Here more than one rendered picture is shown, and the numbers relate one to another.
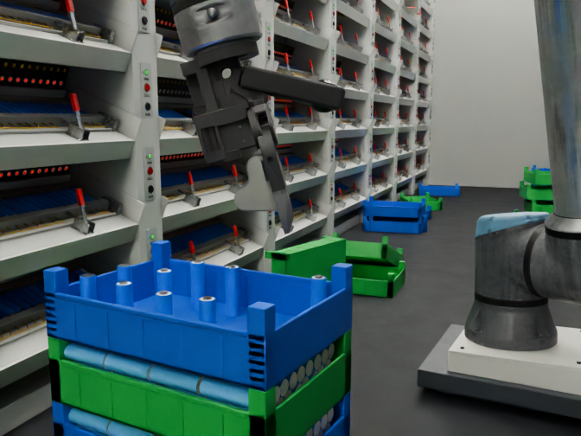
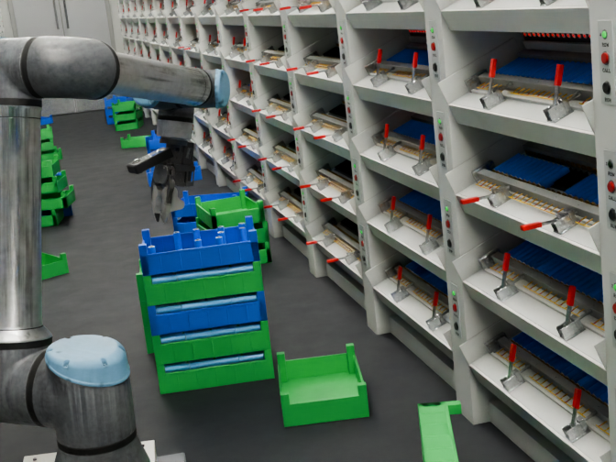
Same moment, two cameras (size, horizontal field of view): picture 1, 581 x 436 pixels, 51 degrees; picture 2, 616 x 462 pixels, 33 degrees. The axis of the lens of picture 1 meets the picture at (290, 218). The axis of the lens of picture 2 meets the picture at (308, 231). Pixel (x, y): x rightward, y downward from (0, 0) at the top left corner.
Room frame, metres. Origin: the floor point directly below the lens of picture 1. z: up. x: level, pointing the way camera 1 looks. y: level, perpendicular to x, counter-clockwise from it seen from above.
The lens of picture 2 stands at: (3.06, -1.16, 0.98)
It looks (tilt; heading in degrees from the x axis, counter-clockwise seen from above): 13 degrees down; 146
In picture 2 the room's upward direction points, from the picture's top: 6 degrees counter-clockwise
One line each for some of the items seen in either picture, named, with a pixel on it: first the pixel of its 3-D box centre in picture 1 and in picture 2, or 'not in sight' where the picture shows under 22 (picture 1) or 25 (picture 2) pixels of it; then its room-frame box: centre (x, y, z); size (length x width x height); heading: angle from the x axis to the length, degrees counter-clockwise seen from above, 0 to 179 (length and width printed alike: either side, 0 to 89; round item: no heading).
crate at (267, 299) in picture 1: (201, 299); (199, 244); (0.69, 0.10, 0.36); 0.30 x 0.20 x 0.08; 61
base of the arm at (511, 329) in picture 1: (510, 314); (99, 454); (1.26, -0.48, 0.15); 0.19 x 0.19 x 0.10
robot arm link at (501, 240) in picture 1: (515, 253); (86, 388); (1.26, -0.48, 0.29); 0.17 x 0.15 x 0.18; 34
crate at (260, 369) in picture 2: not in sight; (214, 359); (0.69, 0.10, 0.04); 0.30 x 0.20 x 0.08; 61
